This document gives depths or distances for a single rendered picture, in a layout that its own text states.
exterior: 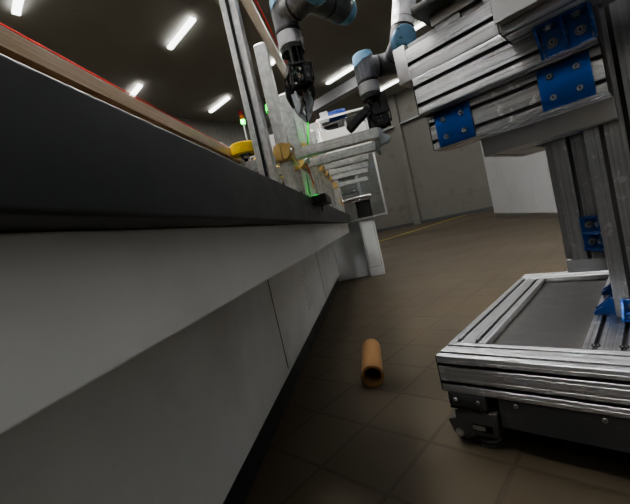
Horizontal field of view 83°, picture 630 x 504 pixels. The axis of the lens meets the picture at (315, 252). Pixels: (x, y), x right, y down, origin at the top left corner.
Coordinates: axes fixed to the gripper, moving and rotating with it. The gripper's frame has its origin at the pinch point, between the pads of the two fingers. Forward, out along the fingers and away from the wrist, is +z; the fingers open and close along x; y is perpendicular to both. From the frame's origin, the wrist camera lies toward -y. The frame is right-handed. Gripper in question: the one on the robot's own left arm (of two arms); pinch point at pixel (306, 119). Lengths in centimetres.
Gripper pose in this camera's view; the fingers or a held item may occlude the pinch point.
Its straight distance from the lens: 116.7
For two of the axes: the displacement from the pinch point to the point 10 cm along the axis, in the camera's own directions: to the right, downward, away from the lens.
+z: 2.2, 9.7, 0.5
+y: 2.0, 0.0, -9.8
